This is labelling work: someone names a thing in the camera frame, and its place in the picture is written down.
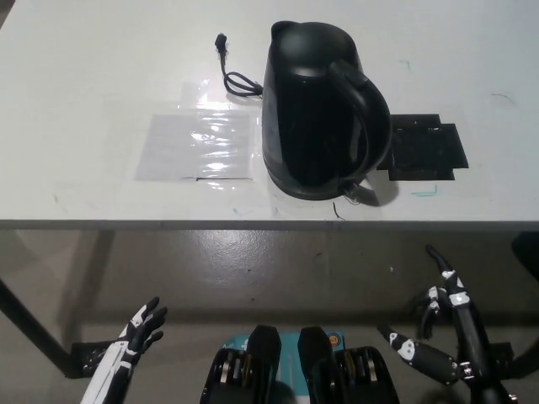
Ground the black table leg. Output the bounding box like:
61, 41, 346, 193
503, 232, 539, 380
0, 275, 72, 379

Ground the black ribbed robot body block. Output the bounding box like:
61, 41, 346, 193
296, 326, 400, 404
204, 323, 282, 404

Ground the black power cord with plug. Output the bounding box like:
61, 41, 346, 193
213, 33, 265, 98

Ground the black electric kettle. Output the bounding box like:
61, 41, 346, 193
259, 20, 396, 204

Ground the clear plastic document sleeve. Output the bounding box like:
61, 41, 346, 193
133, 109, 258, 183

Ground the robot right hand black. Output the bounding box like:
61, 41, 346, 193
377, 245, 521, 404

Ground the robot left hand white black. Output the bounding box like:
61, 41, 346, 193
79, 296, 169, 404

